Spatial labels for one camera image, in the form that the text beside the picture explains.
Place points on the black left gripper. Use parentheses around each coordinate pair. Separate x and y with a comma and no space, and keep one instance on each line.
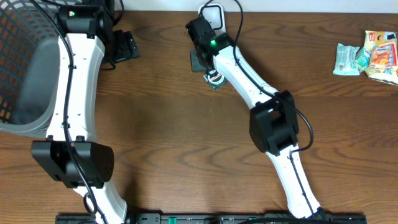
(125,47)

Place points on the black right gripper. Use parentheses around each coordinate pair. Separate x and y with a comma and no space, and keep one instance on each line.
(194,64)

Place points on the green Zam-Buk tin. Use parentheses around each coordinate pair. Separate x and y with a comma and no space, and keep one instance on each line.
(214,79)

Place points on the teal wet wipe packet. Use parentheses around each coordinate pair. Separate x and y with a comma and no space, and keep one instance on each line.
(345,63)

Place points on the green Kleenex tissue pack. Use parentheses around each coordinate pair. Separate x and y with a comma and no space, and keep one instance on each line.
(362,59)

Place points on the yellow snack bag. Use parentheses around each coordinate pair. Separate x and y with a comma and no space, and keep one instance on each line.
(388,40)

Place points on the orange tissue pack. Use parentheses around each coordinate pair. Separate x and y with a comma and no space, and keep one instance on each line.
(380,57)

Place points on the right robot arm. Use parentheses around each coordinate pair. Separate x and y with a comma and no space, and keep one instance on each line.
(273,122)

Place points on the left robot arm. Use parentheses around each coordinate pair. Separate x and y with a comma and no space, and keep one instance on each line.
(70,153)

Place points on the white barcode scanner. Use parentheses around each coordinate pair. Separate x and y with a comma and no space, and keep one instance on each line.
(214,14)

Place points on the dark grey plastic mesh basket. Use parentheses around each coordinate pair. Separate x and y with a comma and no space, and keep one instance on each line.
(30,60)

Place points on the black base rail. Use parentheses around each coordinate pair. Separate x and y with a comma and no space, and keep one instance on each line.
(156,218)

